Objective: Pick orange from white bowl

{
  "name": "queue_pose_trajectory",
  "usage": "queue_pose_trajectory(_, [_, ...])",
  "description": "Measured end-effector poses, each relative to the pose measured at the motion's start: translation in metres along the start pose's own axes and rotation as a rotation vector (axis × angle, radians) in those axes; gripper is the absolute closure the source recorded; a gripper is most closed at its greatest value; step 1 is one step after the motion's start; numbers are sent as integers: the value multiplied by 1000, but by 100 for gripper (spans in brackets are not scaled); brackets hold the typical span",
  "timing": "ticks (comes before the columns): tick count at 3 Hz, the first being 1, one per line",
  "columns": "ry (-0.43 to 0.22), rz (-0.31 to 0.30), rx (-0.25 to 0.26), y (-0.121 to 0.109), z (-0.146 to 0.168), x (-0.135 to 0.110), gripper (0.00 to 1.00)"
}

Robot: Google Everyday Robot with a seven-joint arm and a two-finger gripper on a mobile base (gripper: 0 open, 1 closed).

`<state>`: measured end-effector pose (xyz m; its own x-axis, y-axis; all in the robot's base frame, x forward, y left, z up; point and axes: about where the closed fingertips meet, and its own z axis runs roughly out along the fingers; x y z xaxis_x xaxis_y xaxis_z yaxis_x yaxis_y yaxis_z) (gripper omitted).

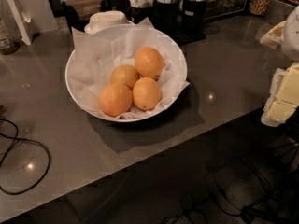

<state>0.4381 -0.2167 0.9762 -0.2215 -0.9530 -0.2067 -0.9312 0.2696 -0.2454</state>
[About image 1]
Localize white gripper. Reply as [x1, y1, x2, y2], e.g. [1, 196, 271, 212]
[260, 6, 299, 127]

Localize orange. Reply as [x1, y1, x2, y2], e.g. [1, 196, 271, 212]
[110, 64, 139, 89]
[98, 83, 132, 117]
[133, 77, 162, 110]
[135, 47, 164, 80]

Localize white bowl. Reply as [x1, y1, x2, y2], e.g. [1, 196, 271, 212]
[64, 22, 189, 123]

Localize jar of nuts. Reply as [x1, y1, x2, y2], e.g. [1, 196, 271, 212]
[249, 0, 270, 16]

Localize black cup right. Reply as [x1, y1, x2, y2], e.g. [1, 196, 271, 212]
[182, 0, 207, 35]

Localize black cup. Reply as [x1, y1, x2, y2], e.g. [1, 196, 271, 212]
[182, 0, 207, 35]
[155, 1, 179, 35]
[130, 6, 155, 24]

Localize black cup middle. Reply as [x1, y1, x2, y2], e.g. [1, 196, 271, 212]
[155, 1, 179, 35]

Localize black cup left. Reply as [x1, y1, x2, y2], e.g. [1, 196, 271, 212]
[130, 6, 155, 24]

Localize white paper liner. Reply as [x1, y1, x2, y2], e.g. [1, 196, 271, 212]
[66, 17, 191, 120]

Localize white sign holder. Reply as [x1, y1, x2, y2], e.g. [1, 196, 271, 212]
[7, 0, 33, 46]

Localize glass bottle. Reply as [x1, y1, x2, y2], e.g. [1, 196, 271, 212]
[0, 19, 18, 55]

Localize cables on floor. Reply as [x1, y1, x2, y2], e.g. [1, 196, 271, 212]
[159, 133, 299, 224]

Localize black cable on table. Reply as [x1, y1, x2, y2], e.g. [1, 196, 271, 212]
[0, 118, 51, 196]

